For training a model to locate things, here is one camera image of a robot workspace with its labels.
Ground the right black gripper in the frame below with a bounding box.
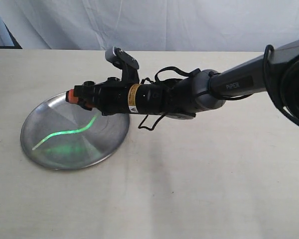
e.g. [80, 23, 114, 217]
[65, 77, 130, 116]

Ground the green glow stick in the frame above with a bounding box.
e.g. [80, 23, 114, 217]
[31, 114, 99, 151]

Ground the round stainless steel plate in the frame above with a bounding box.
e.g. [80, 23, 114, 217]
[20, 93, 130, 171]

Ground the white backdrop cloth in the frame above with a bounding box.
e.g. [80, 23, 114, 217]
[0, 0, 299, 51]

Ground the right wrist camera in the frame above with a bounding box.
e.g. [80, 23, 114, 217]
[105, 47, 140, 84]

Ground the black frame corner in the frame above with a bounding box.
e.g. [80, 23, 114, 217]
[0, 24, 22, 49]

